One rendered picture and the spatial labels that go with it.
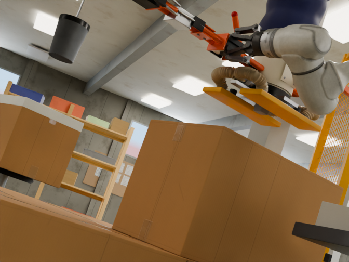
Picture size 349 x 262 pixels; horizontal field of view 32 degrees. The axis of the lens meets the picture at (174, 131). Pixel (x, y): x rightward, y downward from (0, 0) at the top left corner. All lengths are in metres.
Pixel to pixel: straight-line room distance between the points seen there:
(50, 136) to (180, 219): 1.78
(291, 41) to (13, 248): 0.93
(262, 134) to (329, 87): 1.82
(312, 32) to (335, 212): 0.50
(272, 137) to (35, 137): 1.37
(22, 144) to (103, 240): 1.88
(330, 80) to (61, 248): 0.89
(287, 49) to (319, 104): 0.19
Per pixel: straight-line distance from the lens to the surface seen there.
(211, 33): 1.95
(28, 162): 3.41
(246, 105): 2.17
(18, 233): 1.45
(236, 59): 1.93
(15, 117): 3.37
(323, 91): 1.81
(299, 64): 1.77
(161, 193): 1.90
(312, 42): 1.72
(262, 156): 1.89
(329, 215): 1.78
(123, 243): 1.60
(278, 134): 3.63
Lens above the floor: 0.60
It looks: 9 degrees up
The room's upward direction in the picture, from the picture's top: 20 degrees clockwise
